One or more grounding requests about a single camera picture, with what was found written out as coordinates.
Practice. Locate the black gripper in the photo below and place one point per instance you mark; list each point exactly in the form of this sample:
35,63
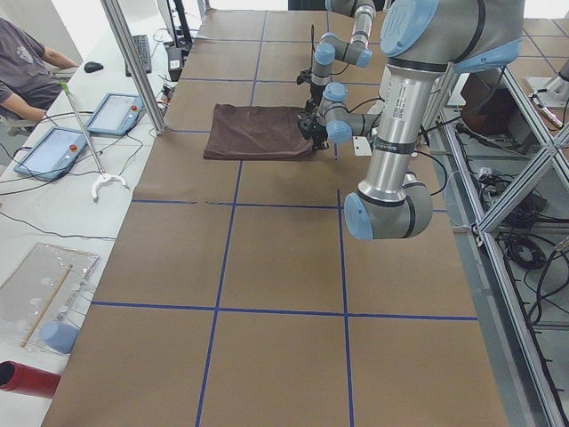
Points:
316,92
314,130

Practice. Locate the dark brown t-shirt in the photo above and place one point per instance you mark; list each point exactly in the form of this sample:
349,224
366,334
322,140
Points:
255,133

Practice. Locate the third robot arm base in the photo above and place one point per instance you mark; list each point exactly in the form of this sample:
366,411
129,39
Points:
551,91

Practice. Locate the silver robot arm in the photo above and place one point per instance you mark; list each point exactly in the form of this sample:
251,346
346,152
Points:
331,48
421,41

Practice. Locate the black keyboard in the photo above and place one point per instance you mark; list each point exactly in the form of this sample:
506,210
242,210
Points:
142,48

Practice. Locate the brown table cover mat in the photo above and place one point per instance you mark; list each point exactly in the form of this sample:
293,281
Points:
235,296

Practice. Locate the far blue teach pendant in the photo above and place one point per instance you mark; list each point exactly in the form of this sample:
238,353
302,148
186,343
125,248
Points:
116,115

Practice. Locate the blue teach pendant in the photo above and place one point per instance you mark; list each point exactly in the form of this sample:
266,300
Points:
53,155
116,115

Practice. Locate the metal reacher grabber tool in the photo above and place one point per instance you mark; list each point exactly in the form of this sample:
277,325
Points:
104,177

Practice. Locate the black computer mouse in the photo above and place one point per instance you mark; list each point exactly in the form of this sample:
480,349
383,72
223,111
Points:
92,66

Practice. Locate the near blue teach pendant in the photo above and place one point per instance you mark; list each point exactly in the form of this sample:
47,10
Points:
53,155

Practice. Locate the seated person grey shirt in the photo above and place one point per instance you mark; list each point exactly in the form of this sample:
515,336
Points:
28,87

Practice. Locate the wooden stick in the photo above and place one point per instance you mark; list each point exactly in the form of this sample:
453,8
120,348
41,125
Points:
55,289

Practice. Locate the blue plastic cup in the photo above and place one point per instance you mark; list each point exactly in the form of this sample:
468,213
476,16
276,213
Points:
59,336

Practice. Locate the red cylinder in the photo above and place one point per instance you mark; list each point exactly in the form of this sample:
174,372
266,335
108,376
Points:
27,380

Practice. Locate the aluminium frame post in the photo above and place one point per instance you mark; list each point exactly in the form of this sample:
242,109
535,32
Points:
126,45

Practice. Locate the aluminium frame rail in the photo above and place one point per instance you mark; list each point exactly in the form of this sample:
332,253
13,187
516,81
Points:
508,183

